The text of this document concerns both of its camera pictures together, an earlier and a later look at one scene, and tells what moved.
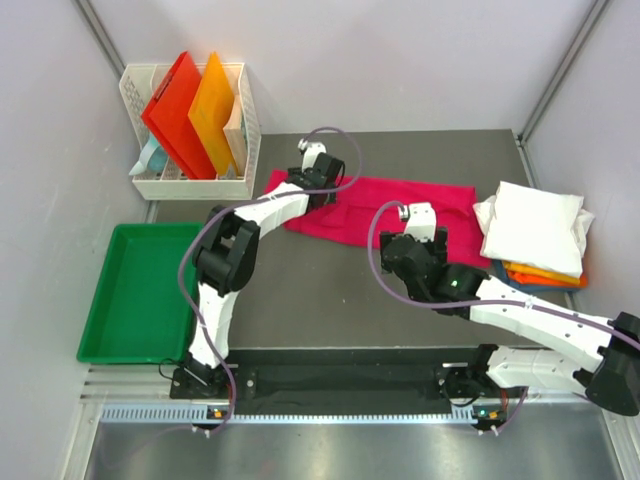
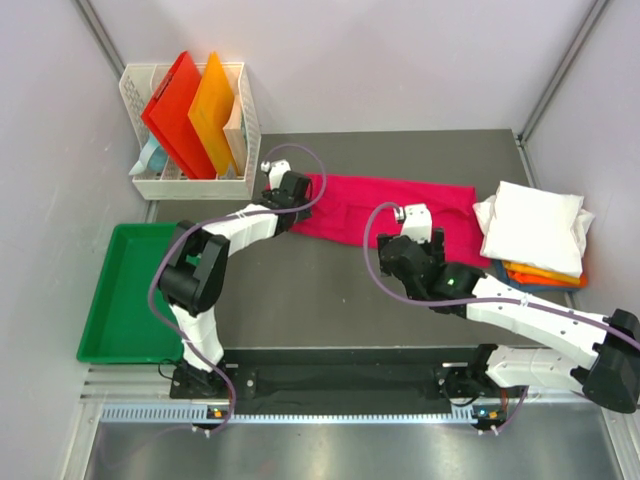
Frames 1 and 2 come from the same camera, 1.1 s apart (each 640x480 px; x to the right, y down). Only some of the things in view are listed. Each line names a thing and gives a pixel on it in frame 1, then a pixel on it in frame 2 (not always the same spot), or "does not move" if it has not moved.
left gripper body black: (295, 170) → (301, 215)
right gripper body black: (415, 294) does not move
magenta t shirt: (347, 221) does not move
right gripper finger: (440, 245) does not move
